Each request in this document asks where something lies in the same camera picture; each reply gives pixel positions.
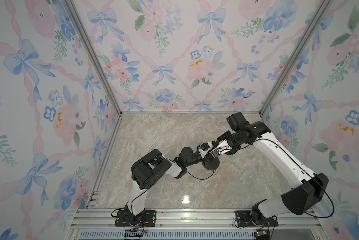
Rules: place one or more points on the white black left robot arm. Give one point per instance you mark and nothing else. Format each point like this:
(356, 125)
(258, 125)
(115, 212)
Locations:
(148, 170)

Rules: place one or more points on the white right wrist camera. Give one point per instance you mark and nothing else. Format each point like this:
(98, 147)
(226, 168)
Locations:
(222, 148)

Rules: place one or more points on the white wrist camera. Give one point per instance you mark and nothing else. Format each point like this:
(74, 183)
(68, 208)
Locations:
(203, 149)
(222, 148)

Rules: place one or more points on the aluminium mounting rail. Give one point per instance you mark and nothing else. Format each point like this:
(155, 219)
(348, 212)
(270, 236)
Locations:
(192, 224)

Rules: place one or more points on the black round microphone stand base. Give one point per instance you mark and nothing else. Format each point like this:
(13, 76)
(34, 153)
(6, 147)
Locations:
(216, 163)

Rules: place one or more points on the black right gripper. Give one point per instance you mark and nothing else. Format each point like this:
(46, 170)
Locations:
(224, 136)

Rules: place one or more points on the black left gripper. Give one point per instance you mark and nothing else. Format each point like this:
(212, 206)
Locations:
(207, 159)

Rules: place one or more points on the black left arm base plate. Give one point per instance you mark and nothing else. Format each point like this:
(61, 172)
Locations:
(143, 218)

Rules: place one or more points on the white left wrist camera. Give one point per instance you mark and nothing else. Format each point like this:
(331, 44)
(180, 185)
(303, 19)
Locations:
(203, 149)

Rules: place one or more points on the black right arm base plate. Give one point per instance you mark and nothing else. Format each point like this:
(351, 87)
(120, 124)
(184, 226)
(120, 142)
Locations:
(253, 218)

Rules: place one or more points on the aluminium right corner post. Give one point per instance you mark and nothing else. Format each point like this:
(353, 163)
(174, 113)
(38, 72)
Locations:
(307, 34)

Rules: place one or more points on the aluminium left corner post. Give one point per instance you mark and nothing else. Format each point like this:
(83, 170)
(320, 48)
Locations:
(82, 33)

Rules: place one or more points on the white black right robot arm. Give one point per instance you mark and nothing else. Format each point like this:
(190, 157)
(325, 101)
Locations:
(307, 187)

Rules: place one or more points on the aluminium corner post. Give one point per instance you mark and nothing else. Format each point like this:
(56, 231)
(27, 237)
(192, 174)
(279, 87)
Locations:
(82, 33)
(307, 34)

